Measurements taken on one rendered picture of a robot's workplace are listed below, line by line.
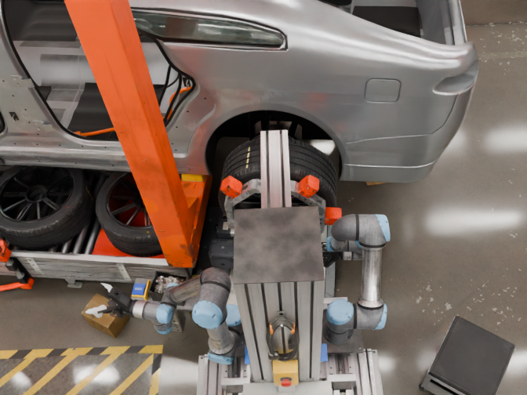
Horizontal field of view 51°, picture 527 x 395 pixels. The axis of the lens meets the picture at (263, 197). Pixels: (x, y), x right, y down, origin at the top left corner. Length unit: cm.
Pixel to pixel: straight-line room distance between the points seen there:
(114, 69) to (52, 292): 226
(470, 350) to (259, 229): 201
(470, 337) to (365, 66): 163
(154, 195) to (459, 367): 187
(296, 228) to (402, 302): 227
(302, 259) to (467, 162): 315
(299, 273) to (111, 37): 110
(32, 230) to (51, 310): 59
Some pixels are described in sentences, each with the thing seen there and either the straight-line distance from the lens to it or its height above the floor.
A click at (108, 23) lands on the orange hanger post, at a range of 208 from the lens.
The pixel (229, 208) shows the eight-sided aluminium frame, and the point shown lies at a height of 94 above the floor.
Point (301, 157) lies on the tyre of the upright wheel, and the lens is 292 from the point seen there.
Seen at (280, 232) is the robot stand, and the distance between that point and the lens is 159.
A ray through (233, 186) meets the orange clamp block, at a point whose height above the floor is 111.
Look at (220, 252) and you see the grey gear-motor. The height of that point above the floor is 40.
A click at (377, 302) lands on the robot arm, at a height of 107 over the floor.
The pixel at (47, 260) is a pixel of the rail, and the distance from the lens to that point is 384.
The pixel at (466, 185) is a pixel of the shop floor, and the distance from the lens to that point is 442.
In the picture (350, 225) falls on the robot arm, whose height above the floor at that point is 137.
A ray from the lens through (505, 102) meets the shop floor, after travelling 513.
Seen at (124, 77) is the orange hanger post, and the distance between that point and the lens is 222.
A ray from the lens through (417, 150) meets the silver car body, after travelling 315.
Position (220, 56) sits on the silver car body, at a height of 165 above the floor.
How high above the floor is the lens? 336
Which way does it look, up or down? 53 degrees down
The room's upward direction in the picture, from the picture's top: 6 degrees counter-clockwise
